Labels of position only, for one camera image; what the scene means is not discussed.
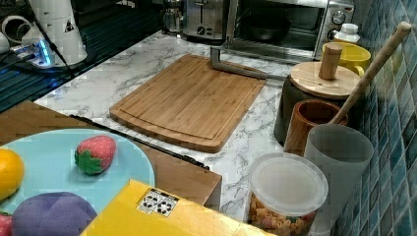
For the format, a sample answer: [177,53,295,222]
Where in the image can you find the glass jar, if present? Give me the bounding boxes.
[163,0,183,33]

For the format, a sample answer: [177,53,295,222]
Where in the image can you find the yellow mug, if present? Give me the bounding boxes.
[323,41,371,77]

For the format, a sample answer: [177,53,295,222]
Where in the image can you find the yellow box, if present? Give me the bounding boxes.
[81,179,273,236]

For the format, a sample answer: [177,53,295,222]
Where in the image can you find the purple toy fruit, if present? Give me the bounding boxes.
[12,192,97,236]

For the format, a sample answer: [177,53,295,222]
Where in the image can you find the clear pasta container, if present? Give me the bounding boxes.
[245,152,328,236]

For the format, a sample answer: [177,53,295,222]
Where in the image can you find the black pan in oven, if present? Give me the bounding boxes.
[243,15,291,41]

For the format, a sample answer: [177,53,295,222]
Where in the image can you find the red toy fruit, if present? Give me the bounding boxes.
[0,212,12,236]

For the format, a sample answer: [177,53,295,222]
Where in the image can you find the white lidded bottle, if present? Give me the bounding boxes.
[334,24,360,44]

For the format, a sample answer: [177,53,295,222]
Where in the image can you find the toy strawberry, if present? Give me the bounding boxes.
[75,135,116,175]

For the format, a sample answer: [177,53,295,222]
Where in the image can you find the toy orange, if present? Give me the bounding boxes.
[0,148,25,200]

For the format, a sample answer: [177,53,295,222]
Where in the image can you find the silver toaster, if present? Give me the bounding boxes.
[183,0,230,40]

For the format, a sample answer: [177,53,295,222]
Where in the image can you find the grey plastic cup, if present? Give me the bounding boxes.
[304,124,374,236]

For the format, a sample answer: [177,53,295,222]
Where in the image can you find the silver toaster oven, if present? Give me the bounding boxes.
[223,0,354,64]

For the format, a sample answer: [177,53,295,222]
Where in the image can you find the dark canister with wooden lid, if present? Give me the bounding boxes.
[274,61,362,145]

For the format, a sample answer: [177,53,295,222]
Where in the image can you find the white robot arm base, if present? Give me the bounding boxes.
[22,0,88,69]

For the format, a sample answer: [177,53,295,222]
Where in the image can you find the glass oven door with handle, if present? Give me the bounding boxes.
[209,38,317,82]

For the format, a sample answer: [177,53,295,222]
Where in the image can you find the white mug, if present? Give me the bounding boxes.
[1,16,32,44]

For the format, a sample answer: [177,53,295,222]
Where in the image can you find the wooden board under plate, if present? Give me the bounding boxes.
[0,100,222,210]

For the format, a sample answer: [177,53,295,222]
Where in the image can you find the wooden rolling pin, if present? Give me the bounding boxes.
[329,22,412,124]

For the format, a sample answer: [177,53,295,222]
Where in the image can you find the light blue plate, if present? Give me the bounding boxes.
[0,129,155,213]

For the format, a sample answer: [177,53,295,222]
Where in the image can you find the bamboo cutting board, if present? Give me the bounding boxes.
[109,54,266,153]

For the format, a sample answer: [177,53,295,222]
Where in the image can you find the brown wooden utensil cup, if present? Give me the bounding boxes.
[283,99,339,156]

